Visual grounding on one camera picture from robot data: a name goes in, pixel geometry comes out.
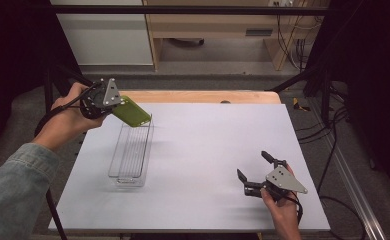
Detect black floor cable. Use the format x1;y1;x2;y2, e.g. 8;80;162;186
316;109;367;240

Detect person's right hand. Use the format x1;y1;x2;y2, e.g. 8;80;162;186
260;188;303;231

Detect clear plastic bin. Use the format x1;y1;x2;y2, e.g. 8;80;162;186
107;118;156;188

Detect white power strip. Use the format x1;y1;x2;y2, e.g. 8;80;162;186
268;0;296;8

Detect black metal rail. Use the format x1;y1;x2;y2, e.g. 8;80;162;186
51;4;331;17

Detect dark drawer handle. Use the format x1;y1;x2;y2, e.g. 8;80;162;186
245;28;274;37

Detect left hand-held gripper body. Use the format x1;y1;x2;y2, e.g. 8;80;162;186
79;78;124;120

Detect white cabinet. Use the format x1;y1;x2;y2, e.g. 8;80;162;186
49;0;155;67

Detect person's left hand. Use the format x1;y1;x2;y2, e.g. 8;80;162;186
39;82;109;153

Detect light wooden desk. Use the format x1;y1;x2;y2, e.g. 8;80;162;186
142;0;331;72

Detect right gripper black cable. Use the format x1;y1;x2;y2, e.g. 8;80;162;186
281;191;305;225

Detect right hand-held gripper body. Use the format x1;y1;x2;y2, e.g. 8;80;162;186
244;159;309;203

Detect aluminium floor rail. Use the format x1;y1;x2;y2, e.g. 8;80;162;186
311;99;389;240

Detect yellow and black tape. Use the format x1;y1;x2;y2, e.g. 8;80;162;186
292;97;312;113

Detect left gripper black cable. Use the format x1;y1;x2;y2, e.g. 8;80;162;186
33;83;99;138

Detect black metal stand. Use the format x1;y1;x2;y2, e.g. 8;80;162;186
43;61;96;111
269;63;334;128

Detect black curtain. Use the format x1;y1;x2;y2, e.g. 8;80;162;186
307;0;390;191
0;0;84;161

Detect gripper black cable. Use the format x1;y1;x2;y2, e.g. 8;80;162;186
33;83;99;138
281;191;305;225

